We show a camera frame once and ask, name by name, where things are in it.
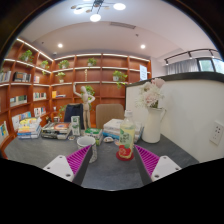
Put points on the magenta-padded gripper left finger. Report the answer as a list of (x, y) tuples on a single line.
[(61, 166)]

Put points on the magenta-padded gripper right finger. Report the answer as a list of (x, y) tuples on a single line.
[(163, 166)]

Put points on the yellow drink bottle white cap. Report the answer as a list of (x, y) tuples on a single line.
[(127, 138)]

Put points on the white mug triangle pattern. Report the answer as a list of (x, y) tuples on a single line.
[(87, 143)]

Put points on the stack of dark books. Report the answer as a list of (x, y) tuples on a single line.
[(56, 130)]

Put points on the white ceramic vase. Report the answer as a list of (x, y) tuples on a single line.
[(152, 128)]

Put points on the green white upright carton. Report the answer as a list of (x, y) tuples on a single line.
[(75, 126)]

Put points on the green white flat box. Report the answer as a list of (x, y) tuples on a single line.
[(94, 132)]

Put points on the small painted dish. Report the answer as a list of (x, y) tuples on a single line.
[(108, 139)]

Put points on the chair with dark jacket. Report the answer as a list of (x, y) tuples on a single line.
[(74, 113)]

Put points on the stack of white books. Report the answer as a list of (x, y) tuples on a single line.
[(111, 126)]

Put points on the wooden artist mannequin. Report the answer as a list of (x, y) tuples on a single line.
[(85, 103)]

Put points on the pink white flower bouquet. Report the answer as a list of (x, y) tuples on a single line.
[(150, 93)]

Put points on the wooden shelf unit with books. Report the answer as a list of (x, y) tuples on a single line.
[(43, 90)]

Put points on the grey window curtain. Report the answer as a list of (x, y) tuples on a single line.
[(182, 66)]

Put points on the recessed ceiling spotlight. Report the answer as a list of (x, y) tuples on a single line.
[(60, 45), (142, 46)]

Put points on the ceiling air vent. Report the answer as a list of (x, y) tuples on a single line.
[(122, 25)]

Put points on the ceiling lamp with round bulbs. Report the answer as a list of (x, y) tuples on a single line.
[(95, 17)]

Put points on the white wall socket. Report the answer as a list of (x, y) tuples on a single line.
[(217, 132)]

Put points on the white wall notice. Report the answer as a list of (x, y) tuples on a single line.
[(143, 72)]

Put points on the black ceiling track rail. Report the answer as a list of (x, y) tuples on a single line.
[(190, 53)]

